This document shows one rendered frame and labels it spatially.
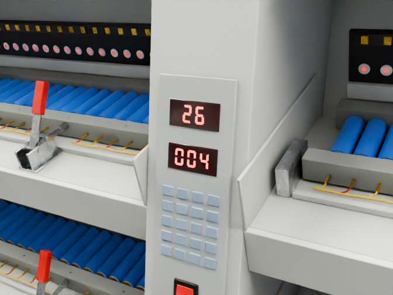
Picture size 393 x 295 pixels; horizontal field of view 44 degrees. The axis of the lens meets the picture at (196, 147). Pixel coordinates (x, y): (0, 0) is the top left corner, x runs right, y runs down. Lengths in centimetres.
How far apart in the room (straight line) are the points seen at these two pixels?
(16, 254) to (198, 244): 34
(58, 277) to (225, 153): 33
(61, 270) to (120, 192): 21
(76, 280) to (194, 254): 24
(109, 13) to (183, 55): 32
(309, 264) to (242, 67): 16
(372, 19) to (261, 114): 20
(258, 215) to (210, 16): 16
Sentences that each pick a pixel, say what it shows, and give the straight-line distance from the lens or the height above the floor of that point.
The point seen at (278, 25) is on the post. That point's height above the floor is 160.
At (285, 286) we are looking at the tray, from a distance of 53.
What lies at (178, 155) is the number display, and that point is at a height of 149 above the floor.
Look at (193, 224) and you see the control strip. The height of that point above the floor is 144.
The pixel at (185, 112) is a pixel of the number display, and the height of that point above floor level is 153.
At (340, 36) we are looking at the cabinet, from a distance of 55.
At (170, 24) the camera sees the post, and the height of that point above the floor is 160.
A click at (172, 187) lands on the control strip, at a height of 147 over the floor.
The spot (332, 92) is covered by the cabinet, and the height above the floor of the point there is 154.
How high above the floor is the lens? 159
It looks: 12 degrees down
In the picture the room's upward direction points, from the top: 3 degrees clockwise
